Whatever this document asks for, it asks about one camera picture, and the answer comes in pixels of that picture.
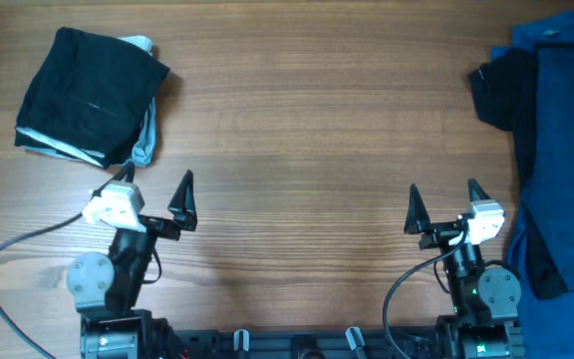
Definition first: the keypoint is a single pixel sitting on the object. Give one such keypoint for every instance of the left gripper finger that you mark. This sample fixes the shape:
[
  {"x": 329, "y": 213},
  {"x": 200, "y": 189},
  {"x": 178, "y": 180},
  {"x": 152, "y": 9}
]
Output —
[
  {"x": 182, "y": 205},
  {"x": 126, "y": 173}
]

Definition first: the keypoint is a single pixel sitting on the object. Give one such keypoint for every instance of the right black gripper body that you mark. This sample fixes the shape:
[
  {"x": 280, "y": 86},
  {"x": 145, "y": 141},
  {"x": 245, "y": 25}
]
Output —
[{"x": 438, "y": 235}]

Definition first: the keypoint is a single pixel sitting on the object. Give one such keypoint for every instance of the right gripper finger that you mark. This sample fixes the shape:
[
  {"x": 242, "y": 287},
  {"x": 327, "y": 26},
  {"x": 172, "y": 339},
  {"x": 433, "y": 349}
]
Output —
[
  {"x": 418, "y": 219},
  {"x": 475, "y": 191}
]

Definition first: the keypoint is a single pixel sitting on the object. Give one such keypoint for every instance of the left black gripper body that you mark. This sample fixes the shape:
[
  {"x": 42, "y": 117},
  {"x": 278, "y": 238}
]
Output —
[{"x": 161, "y": 227}]

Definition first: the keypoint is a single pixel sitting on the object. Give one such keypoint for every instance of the black shorts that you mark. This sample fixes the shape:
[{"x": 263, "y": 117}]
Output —
[{"x": 92, "y": 91}]

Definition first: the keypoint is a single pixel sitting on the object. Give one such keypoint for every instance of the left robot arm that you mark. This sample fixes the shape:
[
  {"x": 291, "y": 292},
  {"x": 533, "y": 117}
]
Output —
[{"x": 106, "y": 286}]

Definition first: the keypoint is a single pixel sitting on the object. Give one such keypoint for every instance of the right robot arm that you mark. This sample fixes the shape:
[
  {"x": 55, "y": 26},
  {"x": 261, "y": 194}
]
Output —
[{"x": 484, "y": 294}]

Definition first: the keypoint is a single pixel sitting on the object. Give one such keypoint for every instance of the folded light blue jeans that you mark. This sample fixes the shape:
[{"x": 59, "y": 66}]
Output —
[{"x": 141, "y": 152}]

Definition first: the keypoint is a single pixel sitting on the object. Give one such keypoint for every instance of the blue garment pile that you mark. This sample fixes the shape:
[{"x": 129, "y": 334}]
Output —
[{"x": 548, "y": 325}]

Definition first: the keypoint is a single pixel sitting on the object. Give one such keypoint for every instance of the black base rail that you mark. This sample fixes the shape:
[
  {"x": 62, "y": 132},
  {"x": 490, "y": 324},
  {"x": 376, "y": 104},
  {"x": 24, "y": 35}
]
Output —
[{"x": 415, "y": 342}]

